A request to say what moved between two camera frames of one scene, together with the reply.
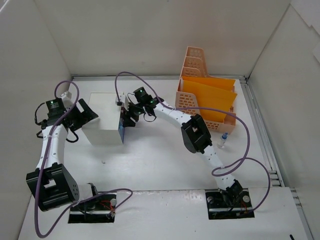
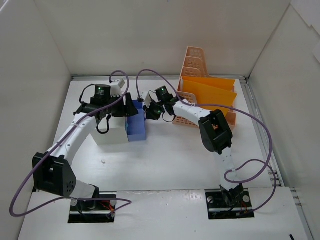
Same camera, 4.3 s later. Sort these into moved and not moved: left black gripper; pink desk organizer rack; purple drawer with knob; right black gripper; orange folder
Moved: left black gripper; purple drawer with knob; right black gripper
Not moved: orange folder; pink desk organizer rack
